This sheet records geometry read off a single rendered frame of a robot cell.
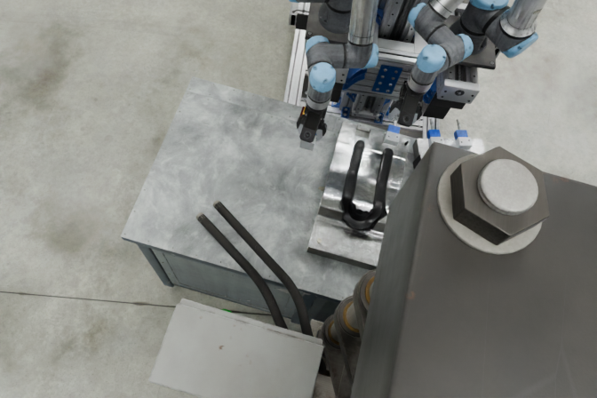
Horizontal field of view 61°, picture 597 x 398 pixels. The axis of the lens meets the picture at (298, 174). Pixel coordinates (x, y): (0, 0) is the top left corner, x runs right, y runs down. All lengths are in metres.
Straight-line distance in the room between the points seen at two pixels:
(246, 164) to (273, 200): 0.17
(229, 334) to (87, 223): 1.83
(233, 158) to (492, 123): 1.83
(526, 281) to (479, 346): 0.09
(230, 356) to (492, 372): 0.60
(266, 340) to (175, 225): 0.87
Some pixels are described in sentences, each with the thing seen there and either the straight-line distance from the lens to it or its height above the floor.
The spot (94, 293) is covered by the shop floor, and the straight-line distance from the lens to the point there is 2.65.
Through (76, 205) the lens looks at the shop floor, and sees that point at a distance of 2.81.
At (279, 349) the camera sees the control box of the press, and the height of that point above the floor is 1.47.
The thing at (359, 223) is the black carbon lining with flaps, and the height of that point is 0.87.
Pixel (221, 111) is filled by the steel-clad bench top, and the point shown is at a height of 0.80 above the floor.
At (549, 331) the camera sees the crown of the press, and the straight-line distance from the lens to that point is 0.56.
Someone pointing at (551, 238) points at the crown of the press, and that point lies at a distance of 0.59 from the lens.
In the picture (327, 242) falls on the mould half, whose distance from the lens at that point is 1.72.
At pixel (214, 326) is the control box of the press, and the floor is 1.47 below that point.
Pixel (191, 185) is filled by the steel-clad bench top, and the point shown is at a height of 0.80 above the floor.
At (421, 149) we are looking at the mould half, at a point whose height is 0.86.
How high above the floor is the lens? 2.49
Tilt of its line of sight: 64 degrees down
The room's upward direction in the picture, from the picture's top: 12 degrees clockwise
